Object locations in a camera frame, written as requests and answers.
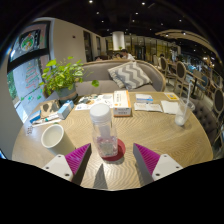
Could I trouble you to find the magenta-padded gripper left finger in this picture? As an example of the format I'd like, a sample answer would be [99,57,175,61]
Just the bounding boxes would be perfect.
[42,143,93,186]

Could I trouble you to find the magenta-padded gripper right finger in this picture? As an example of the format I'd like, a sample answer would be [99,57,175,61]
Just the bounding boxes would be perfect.
[132,143,184,186]

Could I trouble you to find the clear white-capped plastic bottle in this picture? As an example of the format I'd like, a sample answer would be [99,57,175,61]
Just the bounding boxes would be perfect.
[89,102,119,159]

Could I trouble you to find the pale green ceramic mug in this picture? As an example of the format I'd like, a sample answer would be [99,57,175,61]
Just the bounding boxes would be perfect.
[40,123,77,157]

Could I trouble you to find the flat round red coaster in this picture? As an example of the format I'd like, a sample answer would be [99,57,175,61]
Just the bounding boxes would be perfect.
[101,138,127,163]

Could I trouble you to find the blue tissue pack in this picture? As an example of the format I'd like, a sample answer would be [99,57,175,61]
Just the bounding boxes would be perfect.
[57,99,75,120]

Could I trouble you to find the white paper sheet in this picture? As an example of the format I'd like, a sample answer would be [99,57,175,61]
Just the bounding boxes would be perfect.
[133,102,163,113]

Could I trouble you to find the clear plastic cup with straw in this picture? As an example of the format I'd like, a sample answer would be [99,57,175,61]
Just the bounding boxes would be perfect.
[174,81,196,127]

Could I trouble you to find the white paper napkin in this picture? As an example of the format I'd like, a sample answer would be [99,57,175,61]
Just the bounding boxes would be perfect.
[160,100,181,115]

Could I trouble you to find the white and orange tissue box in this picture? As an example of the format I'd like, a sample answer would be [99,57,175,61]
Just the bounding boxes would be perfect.
[113,90,133,118]

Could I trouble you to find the blue and white booklet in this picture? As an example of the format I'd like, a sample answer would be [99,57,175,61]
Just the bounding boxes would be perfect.
[135,93,154,103]

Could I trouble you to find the yellow card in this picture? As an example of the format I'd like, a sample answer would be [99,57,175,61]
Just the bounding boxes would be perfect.
[164,92,180,102]

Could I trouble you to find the grey tufted armchair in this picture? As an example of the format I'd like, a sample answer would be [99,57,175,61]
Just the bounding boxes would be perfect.
[189,97,221,148]

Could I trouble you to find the green potted plant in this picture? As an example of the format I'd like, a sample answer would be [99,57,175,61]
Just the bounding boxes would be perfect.
[39,56,100,104]

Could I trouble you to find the grey white chevron cushion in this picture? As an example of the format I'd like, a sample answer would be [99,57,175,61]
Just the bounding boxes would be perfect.
[107,60,153,91]

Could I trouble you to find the grey curved sofa bench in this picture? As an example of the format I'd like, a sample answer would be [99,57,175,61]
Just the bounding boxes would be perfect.
[74,59,167,98]

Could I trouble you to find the person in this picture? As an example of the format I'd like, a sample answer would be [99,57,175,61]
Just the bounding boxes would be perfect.
[118,48,136,62]

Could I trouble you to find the colourful window poster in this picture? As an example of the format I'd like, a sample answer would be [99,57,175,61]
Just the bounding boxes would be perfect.
[13,28,46,58]

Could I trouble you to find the group of ceiling lights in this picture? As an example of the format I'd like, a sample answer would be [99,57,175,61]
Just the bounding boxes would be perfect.
[86,0,188,36]

